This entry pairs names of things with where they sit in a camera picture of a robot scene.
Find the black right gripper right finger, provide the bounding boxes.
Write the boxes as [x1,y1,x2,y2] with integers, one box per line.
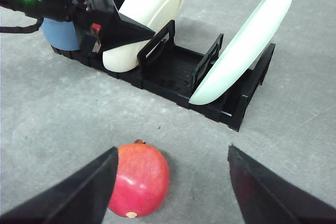
[227,145,336,224]

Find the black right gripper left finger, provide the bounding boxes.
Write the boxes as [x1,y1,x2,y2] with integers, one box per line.
[0,147,119,224]

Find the white plate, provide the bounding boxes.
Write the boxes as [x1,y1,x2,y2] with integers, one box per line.
[102,0,186,72]

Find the blue plate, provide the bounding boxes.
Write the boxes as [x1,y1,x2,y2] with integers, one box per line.
[40,18,80,51]

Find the light green plate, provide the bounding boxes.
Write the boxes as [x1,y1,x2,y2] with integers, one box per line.
[189,0,292,105]

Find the black plastic dish rack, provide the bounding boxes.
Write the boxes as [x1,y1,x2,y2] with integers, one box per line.
[51,20,275,131]

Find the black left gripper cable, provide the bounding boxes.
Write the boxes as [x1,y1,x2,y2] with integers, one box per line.
[0,17,44,34]

